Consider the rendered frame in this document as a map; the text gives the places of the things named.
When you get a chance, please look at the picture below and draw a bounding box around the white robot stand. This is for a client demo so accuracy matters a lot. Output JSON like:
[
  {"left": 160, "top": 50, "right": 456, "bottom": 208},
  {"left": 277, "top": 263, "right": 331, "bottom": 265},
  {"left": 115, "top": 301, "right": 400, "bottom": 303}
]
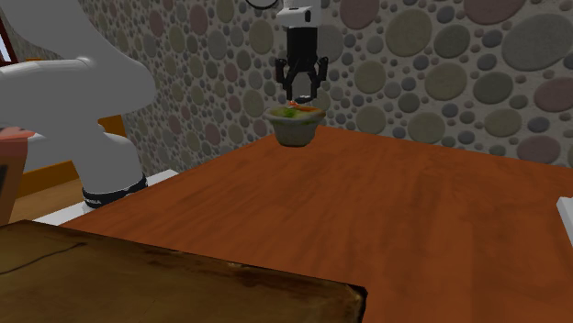
[{"left": 32, "top": 169, "right": 181, "bottom": 226}]

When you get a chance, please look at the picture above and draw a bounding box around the window with red frame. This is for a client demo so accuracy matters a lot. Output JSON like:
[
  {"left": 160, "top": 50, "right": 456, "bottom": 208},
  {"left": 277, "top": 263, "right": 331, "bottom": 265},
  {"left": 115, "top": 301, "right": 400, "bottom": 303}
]
[{"left": 0, "top": 17, "right": 20, "bottom": 67}]

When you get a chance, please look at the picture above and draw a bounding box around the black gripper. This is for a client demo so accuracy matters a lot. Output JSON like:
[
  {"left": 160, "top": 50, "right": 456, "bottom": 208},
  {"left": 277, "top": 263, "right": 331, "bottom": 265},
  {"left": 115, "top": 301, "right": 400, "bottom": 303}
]
[{"left": 274, "top": 26, "right": 330, "bottom": 104}]

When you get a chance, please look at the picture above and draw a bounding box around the grey bowl of salad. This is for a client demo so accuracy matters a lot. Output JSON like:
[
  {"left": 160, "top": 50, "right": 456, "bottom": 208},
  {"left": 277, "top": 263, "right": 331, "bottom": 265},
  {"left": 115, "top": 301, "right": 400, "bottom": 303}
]
[{"left": 263, "top": 103, "right": 328, "bottom": 149}]

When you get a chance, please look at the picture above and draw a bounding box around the white flat object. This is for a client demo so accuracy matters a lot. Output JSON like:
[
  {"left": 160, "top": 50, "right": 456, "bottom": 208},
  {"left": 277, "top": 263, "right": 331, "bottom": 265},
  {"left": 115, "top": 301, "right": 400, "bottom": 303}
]
[{"left": 556, "top": 195, "right": 573, "bottom": 248}]

